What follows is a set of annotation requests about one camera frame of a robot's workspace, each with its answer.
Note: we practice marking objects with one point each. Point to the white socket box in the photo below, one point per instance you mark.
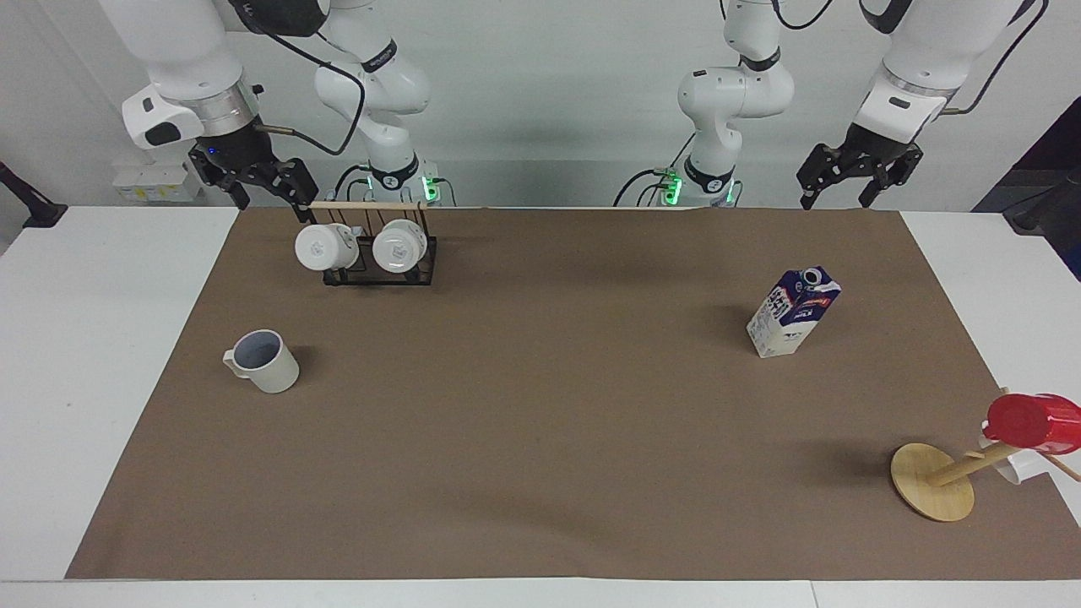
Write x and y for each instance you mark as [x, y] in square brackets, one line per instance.
[156, 184]

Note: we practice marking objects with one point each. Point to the black stand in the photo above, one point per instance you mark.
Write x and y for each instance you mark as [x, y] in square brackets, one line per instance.
[29, 207]
[1051, 211]

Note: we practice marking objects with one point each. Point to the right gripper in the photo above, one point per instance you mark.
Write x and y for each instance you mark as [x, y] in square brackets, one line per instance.
[232, 154]

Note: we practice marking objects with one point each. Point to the blue and white milk carton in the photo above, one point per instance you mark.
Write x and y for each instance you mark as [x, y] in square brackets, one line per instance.
[790, 321]

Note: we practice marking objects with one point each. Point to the red cup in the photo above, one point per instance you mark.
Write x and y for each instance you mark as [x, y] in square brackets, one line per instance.
[1034, 422]

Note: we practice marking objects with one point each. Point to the wooden mug tree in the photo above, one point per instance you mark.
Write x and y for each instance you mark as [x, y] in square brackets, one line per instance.
[929, 481]

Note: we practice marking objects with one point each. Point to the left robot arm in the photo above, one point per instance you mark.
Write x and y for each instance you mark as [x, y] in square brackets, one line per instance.
[920, 51]

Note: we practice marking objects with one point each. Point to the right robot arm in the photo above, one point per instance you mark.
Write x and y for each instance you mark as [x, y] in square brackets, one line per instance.
[190, 51]

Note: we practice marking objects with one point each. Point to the white cup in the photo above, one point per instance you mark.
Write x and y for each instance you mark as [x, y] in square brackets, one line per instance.
[1018, 464]

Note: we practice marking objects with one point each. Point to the white mug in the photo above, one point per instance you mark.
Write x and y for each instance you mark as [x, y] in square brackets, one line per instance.
[321, 246]
[397, 246]

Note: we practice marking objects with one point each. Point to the grey mug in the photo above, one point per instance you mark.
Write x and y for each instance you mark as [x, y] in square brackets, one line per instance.
[270, 365]

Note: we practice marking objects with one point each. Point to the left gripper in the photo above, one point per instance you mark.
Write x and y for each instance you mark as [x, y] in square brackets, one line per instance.
[880, 143]

